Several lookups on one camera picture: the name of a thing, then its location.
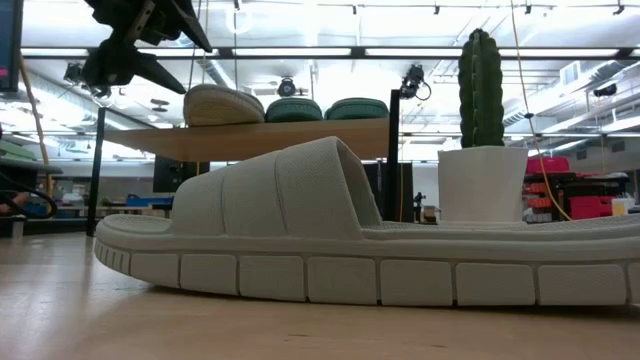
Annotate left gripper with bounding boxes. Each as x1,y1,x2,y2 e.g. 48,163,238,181
82,0,214,95

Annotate grey rubber slide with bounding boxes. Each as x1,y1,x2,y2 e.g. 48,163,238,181
93,135,640,308
182,82,267,128

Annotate teal rubber slide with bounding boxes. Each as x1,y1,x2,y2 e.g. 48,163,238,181
264,96,325,124
323,96,391,122

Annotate wooden shelf black legs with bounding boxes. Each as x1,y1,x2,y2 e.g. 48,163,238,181
85,88,402,237

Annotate black flat screen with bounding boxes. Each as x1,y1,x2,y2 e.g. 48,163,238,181
152,154,211,194

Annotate computer monitor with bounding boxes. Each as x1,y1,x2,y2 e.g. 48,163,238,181
0,0,25,94

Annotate black desk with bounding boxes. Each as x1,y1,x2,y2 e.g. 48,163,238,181
0,157,65,177

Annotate green cactus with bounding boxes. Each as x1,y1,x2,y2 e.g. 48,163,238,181
456,27,506,149

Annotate white hexagonal plant pot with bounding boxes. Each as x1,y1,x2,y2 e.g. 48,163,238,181
436,145,530,223

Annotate red storage bin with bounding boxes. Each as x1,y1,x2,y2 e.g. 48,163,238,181
524,156,571,175

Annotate red toolbox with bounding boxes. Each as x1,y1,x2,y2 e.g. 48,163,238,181
567,195,615,222

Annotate yellowish plastic bottle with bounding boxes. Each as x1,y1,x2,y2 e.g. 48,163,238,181
611,197,637,218

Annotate yellow hanging cable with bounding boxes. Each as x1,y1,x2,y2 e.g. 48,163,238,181
508,0,575,222

